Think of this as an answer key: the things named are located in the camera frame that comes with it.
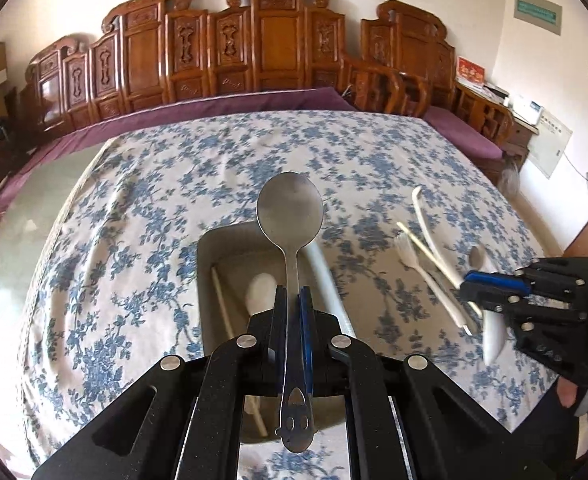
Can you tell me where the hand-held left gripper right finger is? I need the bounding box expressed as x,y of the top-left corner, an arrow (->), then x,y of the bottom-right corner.
298,285 -> 557,480

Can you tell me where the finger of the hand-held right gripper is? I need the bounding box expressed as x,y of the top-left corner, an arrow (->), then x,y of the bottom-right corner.
464,257 -> 588,306
460,284 -> 588,386

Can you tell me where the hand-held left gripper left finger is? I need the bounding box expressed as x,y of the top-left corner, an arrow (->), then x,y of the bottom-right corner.
31,284 -> 289,480

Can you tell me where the white ceramic soup spoon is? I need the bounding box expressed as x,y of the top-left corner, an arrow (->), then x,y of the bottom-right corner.
246,272 -> 279,322

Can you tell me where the white plastic spoon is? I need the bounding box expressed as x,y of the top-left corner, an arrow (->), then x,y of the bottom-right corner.
411,186 -> 506,365

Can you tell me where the beige chopstick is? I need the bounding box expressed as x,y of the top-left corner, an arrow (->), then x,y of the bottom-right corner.
211,267 -> 269,436
396,221 -> 482,318

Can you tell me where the grey metal container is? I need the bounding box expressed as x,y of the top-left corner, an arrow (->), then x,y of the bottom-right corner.
196,222 -> 359,445

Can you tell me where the white plastic fork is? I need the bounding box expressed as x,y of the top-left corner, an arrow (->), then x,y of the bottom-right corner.
394,234 -> 480,336

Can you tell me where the steel spoon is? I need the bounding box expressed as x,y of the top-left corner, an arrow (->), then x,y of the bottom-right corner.
256,172 -> 325,453

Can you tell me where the white electrical panel door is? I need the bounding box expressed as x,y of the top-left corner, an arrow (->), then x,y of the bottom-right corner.
536,110 -> 574,178

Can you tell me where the grey fluffy duster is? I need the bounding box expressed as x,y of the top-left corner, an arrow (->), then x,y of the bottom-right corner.
499,160 -> 521,196

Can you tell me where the wooden side table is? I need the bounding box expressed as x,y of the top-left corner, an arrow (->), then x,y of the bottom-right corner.
501,95 -> 542,168

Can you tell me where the white desktop device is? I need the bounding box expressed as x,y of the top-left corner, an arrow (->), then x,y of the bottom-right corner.
510,94 -> 545,125

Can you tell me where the purple armchair cushion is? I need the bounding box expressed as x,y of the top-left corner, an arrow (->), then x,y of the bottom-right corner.
424,105 -> 506,160

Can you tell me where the blue floral tablecloth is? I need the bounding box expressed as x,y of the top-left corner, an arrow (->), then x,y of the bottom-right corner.
21,110 -> 560,480

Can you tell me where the purple sofa cushion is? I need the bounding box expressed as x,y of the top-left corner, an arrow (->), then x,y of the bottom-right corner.
0,86 -> 357,221

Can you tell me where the carved wooden armchair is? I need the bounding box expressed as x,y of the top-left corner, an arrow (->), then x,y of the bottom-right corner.
344,0 -> 517,171

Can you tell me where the carved wooden sofa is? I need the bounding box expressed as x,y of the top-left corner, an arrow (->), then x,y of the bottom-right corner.
21,0 -> 429,133

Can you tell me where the grey wall panel box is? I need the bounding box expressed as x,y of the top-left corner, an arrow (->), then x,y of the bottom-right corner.
513,0 -> 564,37

